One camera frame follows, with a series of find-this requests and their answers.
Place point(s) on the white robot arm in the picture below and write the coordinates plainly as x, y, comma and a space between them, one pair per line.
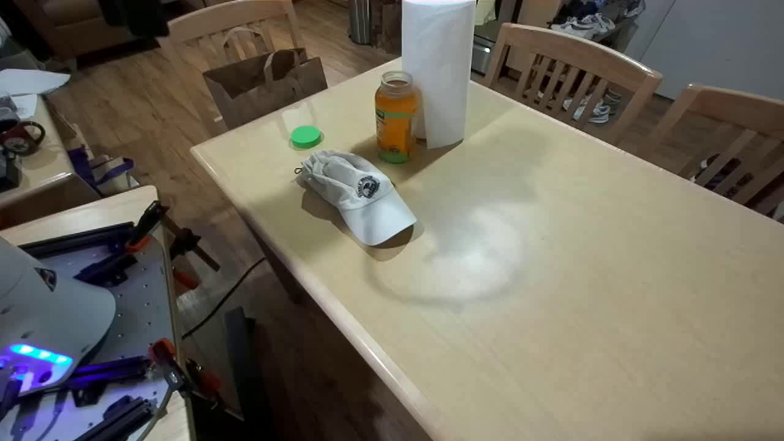
49, 309

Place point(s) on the brown paper bag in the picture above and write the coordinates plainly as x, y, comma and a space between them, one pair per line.
261, 90

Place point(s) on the orange juice jar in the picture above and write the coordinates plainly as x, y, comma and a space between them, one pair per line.
397, 118

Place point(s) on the green round lid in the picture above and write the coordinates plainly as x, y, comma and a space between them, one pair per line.
308, 138

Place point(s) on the white paper towel roll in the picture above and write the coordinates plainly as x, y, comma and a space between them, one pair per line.
436, 64

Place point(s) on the black orange clamp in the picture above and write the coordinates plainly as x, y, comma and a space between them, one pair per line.
188, 245
174, 369
123, 253

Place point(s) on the white sneaker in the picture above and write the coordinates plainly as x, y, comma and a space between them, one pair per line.
600, 111

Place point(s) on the light wooden chair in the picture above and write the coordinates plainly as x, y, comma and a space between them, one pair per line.
725, 102
571, 49
212, 19

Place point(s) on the grey mounting plate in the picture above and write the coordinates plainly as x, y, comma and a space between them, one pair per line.
137, 309

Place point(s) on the white sneakers on rack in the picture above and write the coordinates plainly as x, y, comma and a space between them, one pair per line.
584, 25

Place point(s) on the purple white object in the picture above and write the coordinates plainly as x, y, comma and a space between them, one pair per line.
101, 173

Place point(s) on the small wooden robot table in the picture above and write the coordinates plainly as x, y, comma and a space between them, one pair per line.
90, 212

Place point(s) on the black metal bar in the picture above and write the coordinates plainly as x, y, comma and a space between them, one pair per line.
74, 241

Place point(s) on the wooden side table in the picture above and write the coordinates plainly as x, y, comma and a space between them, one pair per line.
41, 167

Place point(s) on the brown sofa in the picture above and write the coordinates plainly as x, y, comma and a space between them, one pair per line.
81, 25

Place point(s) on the black round object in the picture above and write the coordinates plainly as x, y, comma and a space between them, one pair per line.
33, 130

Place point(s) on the white paper sheet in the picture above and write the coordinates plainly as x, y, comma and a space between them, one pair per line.
27, 82

